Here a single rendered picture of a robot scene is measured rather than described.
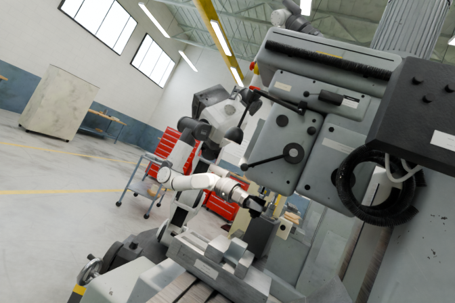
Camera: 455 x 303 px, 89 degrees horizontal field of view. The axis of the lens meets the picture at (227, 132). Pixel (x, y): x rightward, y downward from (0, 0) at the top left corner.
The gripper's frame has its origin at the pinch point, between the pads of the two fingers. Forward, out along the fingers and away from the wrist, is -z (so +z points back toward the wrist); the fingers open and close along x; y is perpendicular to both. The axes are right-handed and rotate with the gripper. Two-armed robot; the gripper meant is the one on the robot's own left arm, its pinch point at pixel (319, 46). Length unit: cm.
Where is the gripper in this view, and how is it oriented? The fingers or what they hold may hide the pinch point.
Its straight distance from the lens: 110.4
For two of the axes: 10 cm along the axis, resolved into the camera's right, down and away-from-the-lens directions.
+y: 7.9, -6.1, -1.1
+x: -3.2, -2.5, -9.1
